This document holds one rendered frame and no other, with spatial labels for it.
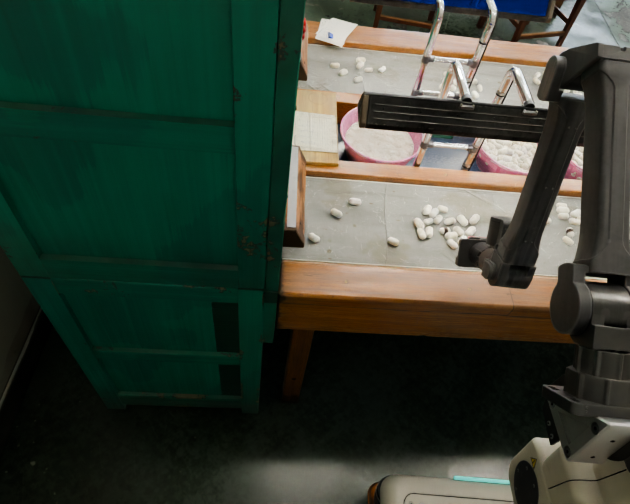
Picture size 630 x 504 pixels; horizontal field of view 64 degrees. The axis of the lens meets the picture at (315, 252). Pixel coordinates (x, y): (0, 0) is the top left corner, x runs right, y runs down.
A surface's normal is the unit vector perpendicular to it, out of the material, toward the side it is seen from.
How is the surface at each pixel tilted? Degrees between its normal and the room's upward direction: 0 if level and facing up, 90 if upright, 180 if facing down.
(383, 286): 0
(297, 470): 0
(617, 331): 37
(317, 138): 0
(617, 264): 30
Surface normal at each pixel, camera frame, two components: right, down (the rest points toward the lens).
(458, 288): 0.11, -0.58
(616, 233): 0.06, -0.11
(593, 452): -0.04, 0.72
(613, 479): -0.99, -0.11
